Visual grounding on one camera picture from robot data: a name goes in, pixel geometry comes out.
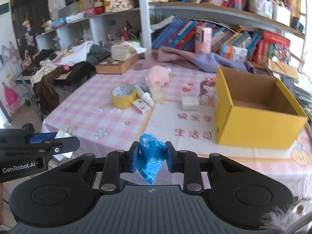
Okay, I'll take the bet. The blue plastic bag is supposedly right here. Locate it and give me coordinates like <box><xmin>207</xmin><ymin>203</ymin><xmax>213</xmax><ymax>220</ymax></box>
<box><xmin>137</xmin><ymin>134</ymin><xmax>166</xmax><ymax>184</ymax></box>

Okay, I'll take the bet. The small white red box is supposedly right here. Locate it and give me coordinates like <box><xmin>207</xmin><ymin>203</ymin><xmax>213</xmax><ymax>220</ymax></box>
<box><xmin>132</xmin><ymin>99</ymin><xmax>150</xmax><ymax>115</ymax></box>

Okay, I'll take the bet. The white square charger box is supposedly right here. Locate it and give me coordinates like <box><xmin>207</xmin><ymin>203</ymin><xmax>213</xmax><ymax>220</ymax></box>
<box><xmin>181</xmin><ymin>96</ymin><xmax>200</xmax><ymax>111</ymax></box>

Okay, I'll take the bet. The white dropper bottle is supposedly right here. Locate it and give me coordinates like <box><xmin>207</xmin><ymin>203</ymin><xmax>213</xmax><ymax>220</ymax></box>
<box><xmin>134</xmin><ymin>85</ymin><xmax>155</xmax><ymax>107</ymax></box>

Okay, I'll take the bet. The yellow tape roll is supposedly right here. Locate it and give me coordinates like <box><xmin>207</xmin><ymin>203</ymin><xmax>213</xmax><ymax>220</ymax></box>
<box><xmin>111</xmin><ymin>83</ymin><xmax>137</xmax><ymax>109</ymax></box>

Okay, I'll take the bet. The pink plush pig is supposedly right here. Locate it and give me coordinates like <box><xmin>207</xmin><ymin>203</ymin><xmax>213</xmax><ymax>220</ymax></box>
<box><xmin>145</xmin><ymin>66</ymin><xmax>171</xmax><ymax>87</ymax></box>

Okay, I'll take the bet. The yellow cardboard box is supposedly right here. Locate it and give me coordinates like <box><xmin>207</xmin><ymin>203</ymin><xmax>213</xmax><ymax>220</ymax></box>
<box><xmin>215</xmin><ymin>66</ymin><xmax>307</xmax><ymax>150</ymax></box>

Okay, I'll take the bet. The beige soap block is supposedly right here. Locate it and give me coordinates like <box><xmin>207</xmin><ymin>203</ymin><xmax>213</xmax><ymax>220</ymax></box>
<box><xmin>149</xmin><ymin>86</ymin><xmax>164</xmax><ymax>103</ymax></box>

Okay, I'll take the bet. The pink checkered tablecloth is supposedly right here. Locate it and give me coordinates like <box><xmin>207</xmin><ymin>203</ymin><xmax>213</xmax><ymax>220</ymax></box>
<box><xmin>41</xmin><ymin>66</ymin><xmax>311</xmax><ymax>195</ymax></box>

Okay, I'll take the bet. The wooden chess box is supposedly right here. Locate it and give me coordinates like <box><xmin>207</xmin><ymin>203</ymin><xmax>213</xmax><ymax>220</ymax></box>
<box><xmin>95</xmin><ymin>54</ymin><xmax>139</xmax><ymax>74</ymax></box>

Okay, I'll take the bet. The white shirt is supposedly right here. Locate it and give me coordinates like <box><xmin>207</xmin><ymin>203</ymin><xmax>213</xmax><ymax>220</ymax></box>
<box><xmin>59</xmin><ymin>41</ymin><xmax>94</xmax><ymax>66</ymax></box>

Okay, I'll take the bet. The dark grey garment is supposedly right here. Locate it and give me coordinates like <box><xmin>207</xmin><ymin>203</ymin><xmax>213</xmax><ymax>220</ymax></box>
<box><xmin>86</xmin><ymin>44</ymin><xmax>111</xmax><ymax>66</ymax></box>

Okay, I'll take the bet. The tissue pack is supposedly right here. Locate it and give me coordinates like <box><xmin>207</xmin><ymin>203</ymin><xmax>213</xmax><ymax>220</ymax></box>
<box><xmin>111</xmin><ymin>41</ymin><xmax>147</xmax><ymax>61</ymax></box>

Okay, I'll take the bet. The pink purple cloth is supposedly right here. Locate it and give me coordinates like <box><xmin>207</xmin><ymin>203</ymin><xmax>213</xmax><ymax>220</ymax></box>
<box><xmin>138</xmin><ymin>46</ymin><xmax>255</xmax><ymax>74</ymax></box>

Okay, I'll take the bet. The orange white box stack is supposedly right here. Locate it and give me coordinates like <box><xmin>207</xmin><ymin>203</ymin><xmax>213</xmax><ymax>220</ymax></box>
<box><xmin>219</xmin><ymin>44</ymin><xmax>248</xmax><ymax>61</ymax></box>

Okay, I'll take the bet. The pink cylindrical device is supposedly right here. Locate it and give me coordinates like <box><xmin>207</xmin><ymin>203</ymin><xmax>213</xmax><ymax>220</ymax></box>
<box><xmin>195</xmin><ymin>26</ymin><xmax>212</xmax><ymax>54</ymax></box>

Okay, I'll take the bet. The stack of papers books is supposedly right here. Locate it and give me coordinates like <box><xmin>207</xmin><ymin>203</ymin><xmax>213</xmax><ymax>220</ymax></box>
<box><xmin>266</xmin><ymin>59</ymin><xmax>311</xmax><ymax>120</ymax></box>

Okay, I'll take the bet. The red book box set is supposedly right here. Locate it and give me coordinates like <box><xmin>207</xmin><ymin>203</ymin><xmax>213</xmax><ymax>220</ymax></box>
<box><xmin>252</xmin><ymin>30</ymin><xmax>290</xmax><ymax>66</ymax></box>

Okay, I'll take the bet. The white bookshelf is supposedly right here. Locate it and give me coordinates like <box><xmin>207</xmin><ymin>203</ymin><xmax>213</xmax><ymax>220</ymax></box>
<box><xmin>36</xmin><ymin>0</ymin><xmax>306</xmax><ymax>56</ymax></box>

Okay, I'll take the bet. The white pen holder box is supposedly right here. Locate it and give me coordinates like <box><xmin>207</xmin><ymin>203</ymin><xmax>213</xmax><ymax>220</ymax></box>
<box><xmin>272</xmin><ymin>4</ymin><xmax>291</xmax><ymax>27</ymax></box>

